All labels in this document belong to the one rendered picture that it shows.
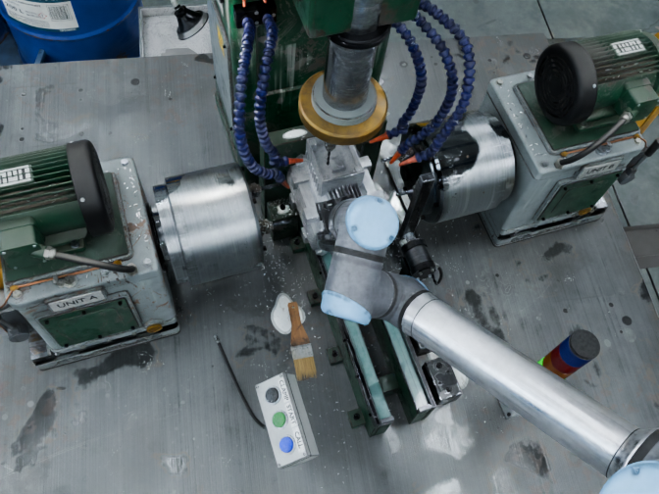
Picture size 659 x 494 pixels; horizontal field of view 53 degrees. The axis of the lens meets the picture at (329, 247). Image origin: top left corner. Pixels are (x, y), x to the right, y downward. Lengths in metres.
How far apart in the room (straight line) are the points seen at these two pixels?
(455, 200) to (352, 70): 0.48
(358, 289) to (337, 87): 0.39
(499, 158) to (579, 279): 0.49
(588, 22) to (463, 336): 2.84
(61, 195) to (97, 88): 0.89
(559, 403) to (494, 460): 0.63
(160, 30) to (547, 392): 2.19
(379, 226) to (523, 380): 0.34
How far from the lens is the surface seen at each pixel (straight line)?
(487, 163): 1.58
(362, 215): 1.11
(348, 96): 1.28
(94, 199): 1.25
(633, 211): 3.17
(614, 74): 1.58
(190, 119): 2.01
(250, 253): 1.45
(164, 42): 2.80
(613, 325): 1.90
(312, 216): 1.50
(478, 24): 3.58
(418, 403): 1.54
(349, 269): 1.12
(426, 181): 1.38
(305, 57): 1.52
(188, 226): 1.41
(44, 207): 1.27
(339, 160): 1.52
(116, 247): 1.38
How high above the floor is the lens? 2.38
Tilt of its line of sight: 62 degrees down
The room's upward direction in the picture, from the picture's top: 10 degrees clockwise
